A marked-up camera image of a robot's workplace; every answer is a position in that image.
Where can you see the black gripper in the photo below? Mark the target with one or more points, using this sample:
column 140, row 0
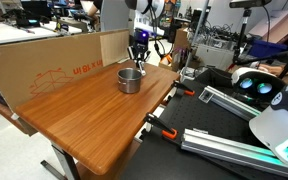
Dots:
column 141, row 36

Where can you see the white marker with black cap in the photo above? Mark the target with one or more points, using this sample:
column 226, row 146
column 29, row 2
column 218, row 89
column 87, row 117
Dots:
column 142, row 71

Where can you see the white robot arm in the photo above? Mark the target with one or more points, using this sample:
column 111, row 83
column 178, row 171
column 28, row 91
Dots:
column 157, row 6

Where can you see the operator hand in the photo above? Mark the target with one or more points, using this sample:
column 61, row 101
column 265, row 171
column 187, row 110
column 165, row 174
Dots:
column 272, row 69

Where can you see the cardboard box with orange lining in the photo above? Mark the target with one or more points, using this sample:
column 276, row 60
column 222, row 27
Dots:
column 166, row 61

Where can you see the brown cardboard box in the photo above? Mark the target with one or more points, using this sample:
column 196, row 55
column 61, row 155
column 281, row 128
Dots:
column 182, row 38

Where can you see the grey panel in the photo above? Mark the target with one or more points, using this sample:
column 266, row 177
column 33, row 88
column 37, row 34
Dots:
column 114, row 16

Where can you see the silver slanted metal pole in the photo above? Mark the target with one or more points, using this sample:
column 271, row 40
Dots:
column 197, row 35

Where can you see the grey cabinet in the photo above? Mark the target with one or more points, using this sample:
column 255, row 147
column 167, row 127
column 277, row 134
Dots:
column 214, row 56

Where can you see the black perforated breadboard table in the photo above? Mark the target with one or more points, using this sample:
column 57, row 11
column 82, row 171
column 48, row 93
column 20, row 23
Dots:
column 200, row 116

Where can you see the brown cardboard sheet, orange print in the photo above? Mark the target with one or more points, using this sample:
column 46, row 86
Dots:
column 34, row 66

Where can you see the white VR headset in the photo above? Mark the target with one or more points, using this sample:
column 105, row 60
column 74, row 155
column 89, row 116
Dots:
column 247, row 75

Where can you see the black monitor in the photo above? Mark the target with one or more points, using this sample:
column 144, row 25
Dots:
column 37, row 8

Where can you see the blue plastic bin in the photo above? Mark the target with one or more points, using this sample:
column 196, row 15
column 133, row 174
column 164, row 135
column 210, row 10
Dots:
column 267, row 48

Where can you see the grey metal table leg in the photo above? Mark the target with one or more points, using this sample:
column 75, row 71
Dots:
column 67, row 163

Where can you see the white background table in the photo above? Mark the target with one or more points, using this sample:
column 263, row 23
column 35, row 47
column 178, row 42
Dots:
column 4, row 33

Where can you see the white tape strip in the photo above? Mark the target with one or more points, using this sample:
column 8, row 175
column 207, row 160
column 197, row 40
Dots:
column 15, row 116

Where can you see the pinkish cardboard box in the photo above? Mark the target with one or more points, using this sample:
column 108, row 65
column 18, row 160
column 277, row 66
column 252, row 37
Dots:
column 277, row 21

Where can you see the short aluminium extrusion rail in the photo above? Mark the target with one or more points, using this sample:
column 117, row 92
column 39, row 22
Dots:
column 227, row 101

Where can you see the black camera stand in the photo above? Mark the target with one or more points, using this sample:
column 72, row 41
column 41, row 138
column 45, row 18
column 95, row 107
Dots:
column 244, row 30

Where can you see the long aluminium extrusion rail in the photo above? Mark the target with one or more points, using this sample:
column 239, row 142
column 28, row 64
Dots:
column 217, row 145

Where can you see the black camera on stand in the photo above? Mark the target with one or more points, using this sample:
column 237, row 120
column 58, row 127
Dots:
column 247, row 3

